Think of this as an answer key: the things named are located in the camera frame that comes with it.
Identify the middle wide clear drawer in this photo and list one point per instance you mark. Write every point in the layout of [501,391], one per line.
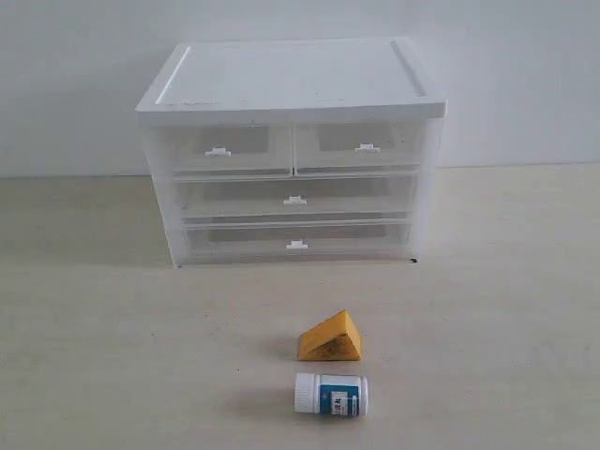
[212,199]

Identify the bottom wide clear drawer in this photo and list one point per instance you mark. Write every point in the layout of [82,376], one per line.
[310,240]

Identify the white plastic drawer cabinet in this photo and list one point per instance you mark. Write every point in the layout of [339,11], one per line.
[288,83]

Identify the wide clear drawer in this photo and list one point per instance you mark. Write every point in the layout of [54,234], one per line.
[212,199]
[310,240]

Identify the yellow wedge block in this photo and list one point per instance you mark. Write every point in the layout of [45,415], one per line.
[335,339]

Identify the white pill bottle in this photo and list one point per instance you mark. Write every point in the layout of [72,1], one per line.
[341,395]

